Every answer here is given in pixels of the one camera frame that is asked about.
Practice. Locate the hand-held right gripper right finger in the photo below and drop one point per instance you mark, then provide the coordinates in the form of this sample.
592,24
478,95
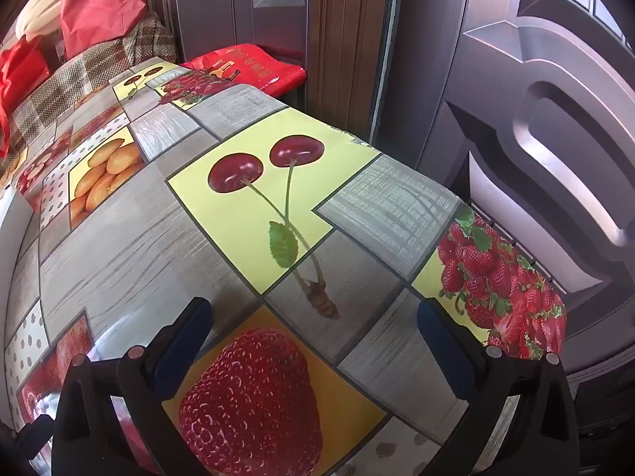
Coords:
444,352

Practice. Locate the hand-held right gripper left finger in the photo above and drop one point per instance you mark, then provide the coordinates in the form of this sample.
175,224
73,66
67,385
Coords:
183,339

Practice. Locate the fruit print tablecloth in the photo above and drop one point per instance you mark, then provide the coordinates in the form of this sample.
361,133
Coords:
149,258

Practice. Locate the brown metal door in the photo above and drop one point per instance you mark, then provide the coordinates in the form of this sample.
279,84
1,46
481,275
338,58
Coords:
278,5
545,109

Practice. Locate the flat red printed bag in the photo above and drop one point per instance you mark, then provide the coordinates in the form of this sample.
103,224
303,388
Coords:
248,67

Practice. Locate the plaid blanket covered box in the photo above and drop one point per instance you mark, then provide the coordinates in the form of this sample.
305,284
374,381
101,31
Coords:
74,79

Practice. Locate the plain red non-woven bag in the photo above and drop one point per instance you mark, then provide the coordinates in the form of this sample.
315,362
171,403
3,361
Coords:
99,10

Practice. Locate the white foam rolls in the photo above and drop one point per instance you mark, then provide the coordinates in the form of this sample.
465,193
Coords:
39,15

